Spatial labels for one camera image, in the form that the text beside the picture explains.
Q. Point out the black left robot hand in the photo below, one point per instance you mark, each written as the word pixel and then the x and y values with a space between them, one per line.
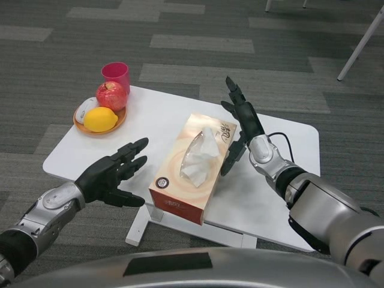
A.
pixel 99 177

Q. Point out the silver robot chest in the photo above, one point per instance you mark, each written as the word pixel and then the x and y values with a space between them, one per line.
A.
pixel 240 270

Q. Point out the pink plastic cup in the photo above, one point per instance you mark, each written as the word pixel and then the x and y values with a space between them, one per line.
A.
pixel 117 73

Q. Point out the white tissue sheet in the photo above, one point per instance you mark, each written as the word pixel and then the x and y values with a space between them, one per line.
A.
pixel 207 147

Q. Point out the beige and red tissue box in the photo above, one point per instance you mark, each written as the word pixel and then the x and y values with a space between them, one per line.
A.
pixel 171 168

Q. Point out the white desk leg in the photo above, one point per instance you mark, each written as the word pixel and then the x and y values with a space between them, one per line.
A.
pixel 268 5
pixel 305 3
pixel 358 51

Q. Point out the red apple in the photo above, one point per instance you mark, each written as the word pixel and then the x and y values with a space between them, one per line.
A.
pixel 111 96

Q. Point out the orange round plate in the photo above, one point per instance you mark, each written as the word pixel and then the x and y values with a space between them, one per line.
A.
pixel 120 120

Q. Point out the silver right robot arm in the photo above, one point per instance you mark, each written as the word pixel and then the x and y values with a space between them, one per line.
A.
pixel 267 153

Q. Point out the white table base frame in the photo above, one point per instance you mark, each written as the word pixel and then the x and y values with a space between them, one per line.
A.
pixel 141 225

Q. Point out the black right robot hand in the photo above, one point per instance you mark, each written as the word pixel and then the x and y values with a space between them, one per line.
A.
pixel 250 123

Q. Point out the yellow lemon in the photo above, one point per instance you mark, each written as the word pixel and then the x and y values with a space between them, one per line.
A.
pixel 100 120

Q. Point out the white computer mouse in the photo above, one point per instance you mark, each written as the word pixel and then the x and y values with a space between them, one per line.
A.
pixel 85 109

